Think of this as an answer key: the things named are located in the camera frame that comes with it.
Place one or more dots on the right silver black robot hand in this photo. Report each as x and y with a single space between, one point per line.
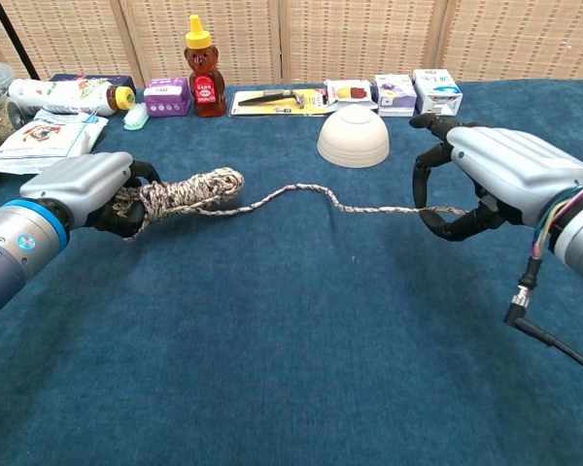
515 165

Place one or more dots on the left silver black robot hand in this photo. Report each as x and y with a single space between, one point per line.
82 177

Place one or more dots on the small white bowl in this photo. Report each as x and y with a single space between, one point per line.
353 138

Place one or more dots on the white printed plastic bag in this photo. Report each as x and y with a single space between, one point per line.
44 141

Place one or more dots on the white drink bottle yellow cap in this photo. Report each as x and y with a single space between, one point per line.
63 96

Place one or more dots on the white blue milk carton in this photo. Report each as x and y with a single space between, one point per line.
437 92

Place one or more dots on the small purple box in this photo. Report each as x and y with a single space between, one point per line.
166 99

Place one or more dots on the small purple white carton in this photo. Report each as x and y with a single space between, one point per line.
393 94

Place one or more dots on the black tripod stand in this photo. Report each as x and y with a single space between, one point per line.
17 39

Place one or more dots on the bear-shaped honey bottle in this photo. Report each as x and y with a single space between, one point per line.
206 85

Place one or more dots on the white snack packet red print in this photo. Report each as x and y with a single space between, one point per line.
351 92

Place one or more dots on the bamboo folding screen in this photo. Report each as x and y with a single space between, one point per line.
359 39

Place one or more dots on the razor on yellow blister card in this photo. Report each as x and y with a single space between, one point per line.
272 103

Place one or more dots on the blue carpet table mat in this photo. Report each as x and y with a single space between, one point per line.
291 340

